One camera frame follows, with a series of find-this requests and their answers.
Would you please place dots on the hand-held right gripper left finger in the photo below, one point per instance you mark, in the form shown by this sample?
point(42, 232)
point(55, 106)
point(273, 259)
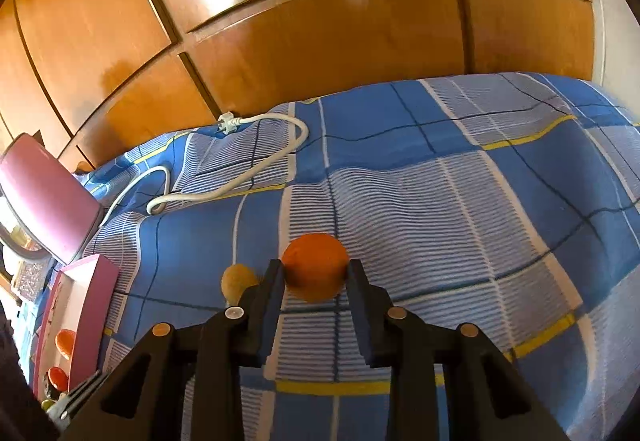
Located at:
point(272, 306)

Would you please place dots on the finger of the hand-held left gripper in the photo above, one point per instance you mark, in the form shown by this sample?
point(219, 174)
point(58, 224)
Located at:
point(75, 401)

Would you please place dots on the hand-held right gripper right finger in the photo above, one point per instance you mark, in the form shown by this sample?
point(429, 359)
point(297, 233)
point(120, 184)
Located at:
point(361, 316)

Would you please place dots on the green lime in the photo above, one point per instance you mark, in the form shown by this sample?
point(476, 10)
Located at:
point(47, 405)

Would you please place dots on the small orange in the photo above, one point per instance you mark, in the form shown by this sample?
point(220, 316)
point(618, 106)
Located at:
point(57, 378)

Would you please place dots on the large orange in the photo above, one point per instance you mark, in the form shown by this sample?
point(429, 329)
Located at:
point(315, 266)

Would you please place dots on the pink box with white inside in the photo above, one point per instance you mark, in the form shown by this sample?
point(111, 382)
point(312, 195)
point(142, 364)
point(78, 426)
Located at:
point(92, 301)

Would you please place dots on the small yellowish round fruit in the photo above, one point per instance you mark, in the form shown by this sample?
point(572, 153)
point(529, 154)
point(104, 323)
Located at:
point(235, 281)

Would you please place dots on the patterned grey box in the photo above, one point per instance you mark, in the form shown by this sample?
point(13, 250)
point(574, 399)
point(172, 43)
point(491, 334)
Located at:
point(31, 278)

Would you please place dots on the blue plaid blanket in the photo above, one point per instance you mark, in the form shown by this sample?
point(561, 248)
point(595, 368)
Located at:
point(450, 221)

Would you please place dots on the pink electric kettle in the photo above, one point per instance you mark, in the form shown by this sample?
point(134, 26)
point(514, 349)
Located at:
point(45, 196)

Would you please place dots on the wooden wardrobe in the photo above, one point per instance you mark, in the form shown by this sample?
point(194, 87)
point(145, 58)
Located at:
point(300, 21)

